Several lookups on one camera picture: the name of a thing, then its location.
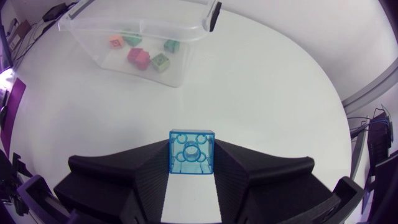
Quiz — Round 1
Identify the clear blue toy brick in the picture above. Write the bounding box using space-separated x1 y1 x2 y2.
169 129 216 175

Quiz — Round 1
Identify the red toy brick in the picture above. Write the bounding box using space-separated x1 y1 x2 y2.
126 47 151 71

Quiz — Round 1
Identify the black cable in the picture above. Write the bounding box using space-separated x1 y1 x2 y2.
14 19 57 61

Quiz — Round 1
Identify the clear plastic container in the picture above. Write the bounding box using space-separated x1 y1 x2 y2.
57 0 223 88

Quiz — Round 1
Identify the black power brick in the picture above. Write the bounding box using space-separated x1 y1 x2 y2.
42 2 68 22

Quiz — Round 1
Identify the dark mat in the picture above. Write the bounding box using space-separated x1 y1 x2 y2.
0 77 27 158

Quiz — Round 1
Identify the orange toy brick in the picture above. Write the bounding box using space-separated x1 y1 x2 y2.
109 35 126 50

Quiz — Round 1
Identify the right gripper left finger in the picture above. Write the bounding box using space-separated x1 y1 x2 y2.
53 139 170 224

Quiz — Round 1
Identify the lime green toy brick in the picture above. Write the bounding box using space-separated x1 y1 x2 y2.
150 52 171 73

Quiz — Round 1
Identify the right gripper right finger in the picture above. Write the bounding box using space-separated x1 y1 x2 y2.
212 139 341 224

